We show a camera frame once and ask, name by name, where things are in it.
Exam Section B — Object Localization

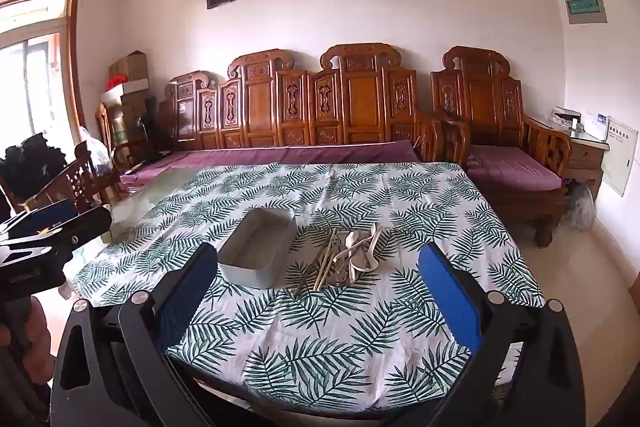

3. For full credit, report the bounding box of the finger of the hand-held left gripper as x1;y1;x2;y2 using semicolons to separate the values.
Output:
0;199;77;236
7;206;114;254

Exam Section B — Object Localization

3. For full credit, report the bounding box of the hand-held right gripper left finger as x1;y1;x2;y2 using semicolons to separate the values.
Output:
50;242;219;427

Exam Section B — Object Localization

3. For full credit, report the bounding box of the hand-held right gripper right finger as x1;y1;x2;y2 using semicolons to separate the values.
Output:
418;243;587;427

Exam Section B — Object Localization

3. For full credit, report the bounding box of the grey rectangular container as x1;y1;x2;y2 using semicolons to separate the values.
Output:
217;207;299;291

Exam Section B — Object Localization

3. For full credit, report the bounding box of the white ceramic spoon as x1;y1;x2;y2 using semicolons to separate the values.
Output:
350;223;385;276

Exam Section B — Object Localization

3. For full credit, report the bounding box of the white plastic spoon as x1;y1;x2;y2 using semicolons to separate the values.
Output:
341;229;374;253
336;237;368;265

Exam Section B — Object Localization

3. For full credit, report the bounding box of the smiley handle metal spoon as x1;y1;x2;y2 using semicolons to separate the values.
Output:
330;232;354;289

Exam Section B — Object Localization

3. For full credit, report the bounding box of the person's left hand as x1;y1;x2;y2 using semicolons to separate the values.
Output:
29;302;54;405

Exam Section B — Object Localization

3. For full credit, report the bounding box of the small wooden chair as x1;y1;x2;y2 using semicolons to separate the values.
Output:
20;151;123;214

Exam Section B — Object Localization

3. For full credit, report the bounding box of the black cloth pile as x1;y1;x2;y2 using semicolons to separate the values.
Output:
0;132;69;208

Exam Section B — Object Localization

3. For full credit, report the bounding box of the wooden chopstick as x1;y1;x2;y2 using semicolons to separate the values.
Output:
313;234;335;292
320;231;342;288

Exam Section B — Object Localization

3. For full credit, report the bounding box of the leaf print tablecloth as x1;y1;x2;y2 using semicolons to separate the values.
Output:
72;162;547;410

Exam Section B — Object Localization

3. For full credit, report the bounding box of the purple armchair cushion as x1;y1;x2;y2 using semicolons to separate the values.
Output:
467;144;564;194

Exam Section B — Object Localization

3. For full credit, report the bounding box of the white cardboard box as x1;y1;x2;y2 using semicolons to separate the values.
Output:
100;78;150;104

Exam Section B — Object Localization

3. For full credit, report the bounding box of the wooden framed glass door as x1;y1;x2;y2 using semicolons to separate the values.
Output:
0;0;87;148

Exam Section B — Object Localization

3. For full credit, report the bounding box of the clear plastic bag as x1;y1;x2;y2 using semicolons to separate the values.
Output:
565;182;597;231

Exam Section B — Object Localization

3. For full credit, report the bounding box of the long purple sofa cushion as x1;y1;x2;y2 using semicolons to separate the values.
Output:
120;139;422;188

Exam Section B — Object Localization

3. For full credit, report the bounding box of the brown cardboard box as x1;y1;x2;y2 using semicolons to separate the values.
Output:
108;51;150;82

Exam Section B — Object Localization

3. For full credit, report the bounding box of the wooden side table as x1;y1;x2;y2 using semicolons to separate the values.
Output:
529;114;611;204

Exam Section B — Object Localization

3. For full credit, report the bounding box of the carved wooden armchair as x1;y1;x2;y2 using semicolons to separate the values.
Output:
430;46;574;249

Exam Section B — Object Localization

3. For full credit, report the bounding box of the long carved wooden sofa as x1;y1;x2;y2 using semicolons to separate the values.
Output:
159;43;472;168

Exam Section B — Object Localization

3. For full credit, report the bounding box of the grey white tabletop device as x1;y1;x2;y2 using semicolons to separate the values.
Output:
549;106;584;128

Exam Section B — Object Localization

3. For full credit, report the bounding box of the white leaning panel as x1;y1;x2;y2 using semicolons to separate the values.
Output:
600;117;640;198

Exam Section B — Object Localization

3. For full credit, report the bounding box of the grey wall electrical panel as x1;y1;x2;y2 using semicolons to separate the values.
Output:
563;0;609;26

